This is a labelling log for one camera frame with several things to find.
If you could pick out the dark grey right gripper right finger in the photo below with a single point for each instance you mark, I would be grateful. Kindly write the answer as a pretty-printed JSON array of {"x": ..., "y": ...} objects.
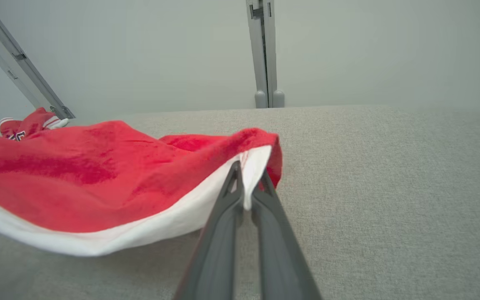
[{"x": 281, "y": 258}]

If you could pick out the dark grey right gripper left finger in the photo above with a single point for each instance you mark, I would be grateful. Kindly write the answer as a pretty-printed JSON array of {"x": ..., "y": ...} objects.
[{"x": 217, "y": 258}]

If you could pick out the red shorts with white hem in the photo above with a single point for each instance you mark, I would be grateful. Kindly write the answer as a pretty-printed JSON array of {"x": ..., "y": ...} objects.
[{"x": 77, "y": 187}]

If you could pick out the red lettered basketball jersey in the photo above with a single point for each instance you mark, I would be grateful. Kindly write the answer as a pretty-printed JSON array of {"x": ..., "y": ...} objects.
[{"x": 31, "y": 123}]

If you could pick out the grey fabric sofa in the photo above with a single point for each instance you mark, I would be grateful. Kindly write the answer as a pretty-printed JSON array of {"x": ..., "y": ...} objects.
[{"x": 390, "y": 187}]

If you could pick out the grey double partition post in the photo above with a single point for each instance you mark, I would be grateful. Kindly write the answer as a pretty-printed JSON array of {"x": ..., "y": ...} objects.
[{"x": 270, "y": 50}]

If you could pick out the grey partition frame rail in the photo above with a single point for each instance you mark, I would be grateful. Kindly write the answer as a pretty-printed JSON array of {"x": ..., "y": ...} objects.
[{"x": 29, "y": 73}]

